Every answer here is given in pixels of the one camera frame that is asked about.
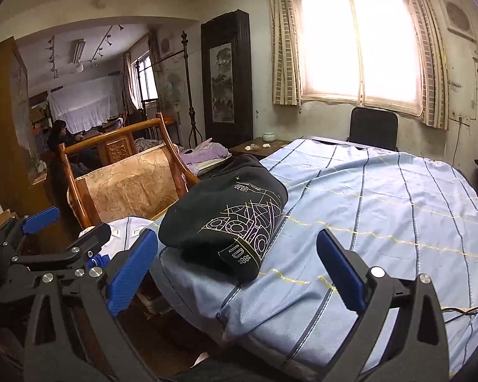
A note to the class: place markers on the left checkered curtain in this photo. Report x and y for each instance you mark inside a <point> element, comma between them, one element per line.
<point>286,81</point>

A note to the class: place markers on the dark wooden side table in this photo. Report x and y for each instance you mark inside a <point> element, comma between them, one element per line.
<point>258,148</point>

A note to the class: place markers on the purple clothes pile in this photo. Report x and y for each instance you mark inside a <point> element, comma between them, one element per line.
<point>207,150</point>

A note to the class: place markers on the wall ventilation fan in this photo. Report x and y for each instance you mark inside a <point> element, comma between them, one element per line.
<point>457,20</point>

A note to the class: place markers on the seated person in background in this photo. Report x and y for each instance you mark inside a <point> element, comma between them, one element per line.
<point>59,134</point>

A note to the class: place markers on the small white jar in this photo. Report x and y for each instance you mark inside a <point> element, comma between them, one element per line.
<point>268,137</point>

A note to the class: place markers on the black office chair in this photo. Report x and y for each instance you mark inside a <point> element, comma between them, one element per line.
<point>374,128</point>

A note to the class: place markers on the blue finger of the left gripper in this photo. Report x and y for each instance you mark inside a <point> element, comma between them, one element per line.
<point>33,224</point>
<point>89,244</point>

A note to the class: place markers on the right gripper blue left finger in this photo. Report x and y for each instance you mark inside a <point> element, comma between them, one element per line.
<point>133,265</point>

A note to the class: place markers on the black iron coat stand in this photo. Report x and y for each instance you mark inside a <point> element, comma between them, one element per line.
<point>164,81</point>

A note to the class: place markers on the right checkered curtain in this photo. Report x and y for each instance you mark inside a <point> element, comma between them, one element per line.
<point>434,76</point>

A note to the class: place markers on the bright window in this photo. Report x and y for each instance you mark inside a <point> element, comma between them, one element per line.
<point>364,52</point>

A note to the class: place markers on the dark framed landscape painting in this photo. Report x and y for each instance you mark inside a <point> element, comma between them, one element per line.
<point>227,78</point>

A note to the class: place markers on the wooden wardrobe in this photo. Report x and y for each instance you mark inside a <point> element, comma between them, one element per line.
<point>19,158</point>

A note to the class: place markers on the wooden chair with cushion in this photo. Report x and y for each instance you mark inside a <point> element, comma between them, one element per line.
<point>130,182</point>

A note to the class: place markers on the ceiling track spotlights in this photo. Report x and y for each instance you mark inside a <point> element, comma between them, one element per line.
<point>73,51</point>

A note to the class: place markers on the black hoodie yellow zipper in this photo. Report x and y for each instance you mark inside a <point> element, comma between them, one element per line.
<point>226,222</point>

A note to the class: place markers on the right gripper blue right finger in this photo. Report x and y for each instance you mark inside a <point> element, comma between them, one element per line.
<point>346,269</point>

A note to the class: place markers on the light blue striped bedsheet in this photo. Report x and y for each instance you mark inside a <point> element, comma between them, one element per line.
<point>406,214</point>

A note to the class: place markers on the checkered curtain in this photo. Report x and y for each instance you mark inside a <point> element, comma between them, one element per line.
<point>434,76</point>
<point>286,81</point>

